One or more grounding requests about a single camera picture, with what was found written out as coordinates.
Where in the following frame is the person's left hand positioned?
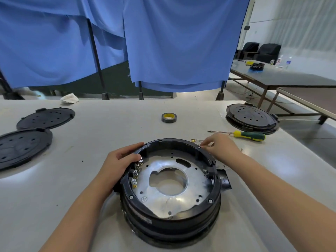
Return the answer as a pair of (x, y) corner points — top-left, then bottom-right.
(98, 142), (145, 193)

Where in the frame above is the person's right hand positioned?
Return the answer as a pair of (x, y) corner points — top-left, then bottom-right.
(201, 134), (244, 169)

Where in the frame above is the black round appliance base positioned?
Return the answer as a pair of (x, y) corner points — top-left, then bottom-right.
(113, 138), (233, 250)

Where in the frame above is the person's left forearm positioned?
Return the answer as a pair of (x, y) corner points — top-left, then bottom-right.
(39, 174), (116, 252)

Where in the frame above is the person's right forearm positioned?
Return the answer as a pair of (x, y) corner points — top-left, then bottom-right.
(228, 153), (336, 252)

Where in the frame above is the black round perforated lid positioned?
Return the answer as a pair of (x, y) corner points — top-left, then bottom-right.
(16, 107), (76, 130)
(225, 103), (279, 135)
(0, 128), (53, 171)

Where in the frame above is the dark green board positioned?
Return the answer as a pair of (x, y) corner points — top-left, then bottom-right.
(51, 60), (174, 99)

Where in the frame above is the crumpled white tissue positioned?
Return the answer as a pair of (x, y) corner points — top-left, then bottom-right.
(61, 93), (79, 105)

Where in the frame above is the black appliance on blue pad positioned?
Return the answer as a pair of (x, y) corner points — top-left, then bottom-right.
(249, 62), (265, 73)

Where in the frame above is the long brown table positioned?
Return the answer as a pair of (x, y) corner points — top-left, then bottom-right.
(229, 59), (336, 116)
(276, 86), (336, 125)

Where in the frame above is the black armchair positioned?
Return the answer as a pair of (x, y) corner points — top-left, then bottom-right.
(235, 42), (260, 60)
(255, 43), (282, 64)

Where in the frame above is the blue fabric curtain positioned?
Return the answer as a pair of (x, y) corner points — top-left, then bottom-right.
(0, 0), (130, 89)
(123, 0), (251, 93)

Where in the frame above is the yellow green handled screwdriver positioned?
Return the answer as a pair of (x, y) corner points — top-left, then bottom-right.
(207, 130), (266, 142)

